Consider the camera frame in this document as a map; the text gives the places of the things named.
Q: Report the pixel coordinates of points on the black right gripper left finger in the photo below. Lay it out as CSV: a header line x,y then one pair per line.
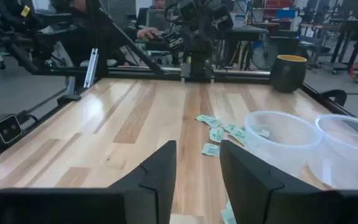
x,y
154,186

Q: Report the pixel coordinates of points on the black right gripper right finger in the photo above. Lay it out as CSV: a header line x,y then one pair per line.
x,y
253,193

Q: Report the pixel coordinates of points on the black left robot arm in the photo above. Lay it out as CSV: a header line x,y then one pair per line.
x,y
199,59

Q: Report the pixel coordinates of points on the black desk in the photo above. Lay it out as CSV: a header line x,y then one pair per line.
x,y
247,32

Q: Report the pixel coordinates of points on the clear round plastic container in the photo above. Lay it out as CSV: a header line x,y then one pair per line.
x,y
291,155
346,161

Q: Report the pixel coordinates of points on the red cabinet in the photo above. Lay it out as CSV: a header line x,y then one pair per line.
x,y
278,4

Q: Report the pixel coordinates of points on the person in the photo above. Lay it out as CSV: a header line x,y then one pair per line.
x,y
82,37
159,3

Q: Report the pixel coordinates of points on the blue box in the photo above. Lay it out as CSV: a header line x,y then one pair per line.
x,y
285,14

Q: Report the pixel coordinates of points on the person's hand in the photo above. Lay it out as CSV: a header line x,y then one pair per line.
x,y
148,32

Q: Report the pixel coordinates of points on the black mug yellow inside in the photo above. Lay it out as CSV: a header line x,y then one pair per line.
x,y
287,74

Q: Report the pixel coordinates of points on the black workshop table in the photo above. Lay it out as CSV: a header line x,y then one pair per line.
x,y
353,25

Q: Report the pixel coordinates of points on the silver aluminium profile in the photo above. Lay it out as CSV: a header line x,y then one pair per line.
x,y
91,68

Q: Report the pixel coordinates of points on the black aluminium table frame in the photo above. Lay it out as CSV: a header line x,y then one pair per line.
x,y
244,76

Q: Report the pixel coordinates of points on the black frame clamp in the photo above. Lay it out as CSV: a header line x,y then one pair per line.
x,y
334,96
68,99

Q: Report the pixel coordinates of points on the black table-level camera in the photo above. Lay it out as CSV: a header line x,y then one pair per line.
x,y
2,130

